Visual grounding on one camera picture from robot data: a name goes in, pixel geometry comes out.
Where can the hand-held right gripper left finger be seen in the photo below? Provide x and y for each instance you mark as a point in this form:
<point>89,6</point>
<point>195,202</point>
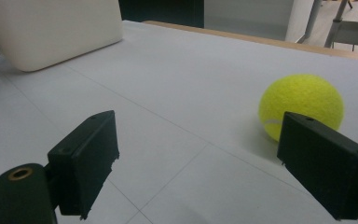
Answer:
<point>84,161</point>

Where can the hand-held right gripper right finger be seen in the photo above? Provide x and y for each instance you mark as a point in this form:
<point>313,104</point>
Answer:
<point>326,165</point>

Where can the yellow tennis ball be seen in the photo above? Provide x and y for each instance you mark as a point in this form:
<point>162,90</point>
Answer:
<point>301,96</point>

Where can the white plastic bin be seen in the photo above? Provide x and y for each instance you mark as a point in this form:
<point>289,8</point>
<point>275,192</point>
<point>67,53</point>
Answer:
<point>52,31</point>

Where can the wooden table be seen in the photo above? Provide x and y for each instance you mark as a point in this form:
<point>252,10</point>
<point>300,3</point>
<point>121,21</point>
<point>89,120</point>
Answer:
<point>261,39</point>

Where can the white cabinet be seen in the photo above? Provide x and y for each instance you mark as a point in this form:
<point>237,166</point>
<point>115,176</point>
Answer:
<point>245,18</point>

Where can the dark curtain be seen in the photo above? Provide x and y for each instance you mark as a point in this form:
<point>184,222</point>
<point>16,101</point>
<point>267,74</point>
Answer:
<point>161,12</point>

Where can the white metal desk frame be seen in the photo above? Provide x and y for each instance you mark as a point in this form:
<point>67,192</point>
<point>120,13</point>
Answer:
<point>354,32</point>

